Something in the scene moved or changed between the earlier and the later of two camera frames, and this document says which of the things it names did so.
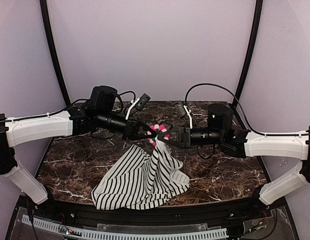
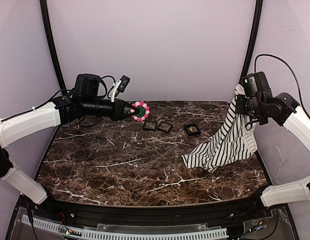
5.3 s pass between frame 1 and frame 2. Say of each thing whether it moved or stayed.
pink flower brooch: moved
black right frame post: stayed
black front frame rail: stayed
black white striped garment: moved
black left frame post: stayed
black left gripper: moved
